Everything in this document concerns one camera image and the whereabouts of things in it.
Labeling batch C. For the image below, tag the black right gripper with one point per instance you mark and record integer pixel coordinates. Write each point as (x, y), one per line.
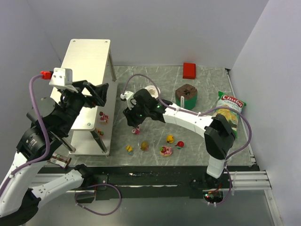
(131, 117)

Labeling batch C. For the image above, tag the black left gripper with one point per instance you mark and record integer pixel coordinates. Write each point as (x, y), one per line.
(87, 94)

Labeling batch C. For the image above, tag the pink red mushroom toy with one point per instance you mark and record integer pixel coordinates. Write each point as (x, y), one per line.
(136, 131)

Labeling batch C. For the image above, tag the strawberry cake toy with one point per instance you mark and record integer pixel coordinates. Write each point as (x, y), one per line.
(104, 118)

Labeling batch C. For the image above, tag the yellow pink lion toy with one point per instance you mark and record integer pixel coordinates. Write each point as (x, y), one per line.
(100, 133)

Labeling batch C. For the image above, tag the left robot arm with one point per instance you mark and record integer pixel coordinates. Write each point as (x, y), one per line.
(51, 123)

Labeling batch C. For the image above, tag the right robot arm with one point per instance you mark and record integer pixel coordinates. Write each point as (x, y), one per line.
(216, 130)

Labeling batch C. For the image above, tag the olive round toy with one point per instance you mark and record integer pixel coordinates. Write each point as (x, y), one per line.
(144, 146)

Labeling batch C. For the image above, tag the yellow bee toy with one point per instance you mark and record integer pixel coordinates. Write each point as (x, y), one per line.
(129, 149)

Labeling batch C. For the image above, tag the yellow duck toy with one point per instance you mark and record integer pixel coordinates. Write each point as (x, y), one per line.
(170, 139)

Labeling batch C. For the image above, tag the black and white tape roll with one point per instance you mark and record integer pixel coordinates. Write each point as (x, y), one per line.
(154, 92)

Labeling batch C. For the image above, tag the pink donut toy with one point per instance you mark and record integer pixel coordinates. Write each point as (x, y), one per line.
(166, 151)

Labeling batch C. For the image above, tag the brown and green cup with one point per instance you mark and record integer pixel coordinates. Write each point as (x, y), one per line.
(186, 96)

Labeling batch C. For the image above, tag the red block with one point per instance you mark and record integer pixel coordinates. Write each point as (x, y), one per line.
(189, 71)

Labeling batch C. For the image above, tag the brown snack bar wrapper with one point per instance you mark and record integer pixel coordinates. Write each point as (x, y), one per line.
(60, 160)

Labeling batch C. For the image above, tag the green chips bag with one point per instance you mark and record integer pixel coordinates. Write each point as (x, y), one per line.
(234, 106)

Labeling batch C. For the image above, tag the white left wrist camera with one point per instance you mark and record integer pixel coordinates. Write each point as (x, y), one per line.
(62, 79)

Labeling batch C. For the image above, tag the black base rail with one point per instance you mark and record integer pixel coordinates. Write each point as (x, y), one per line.
(150, 181)

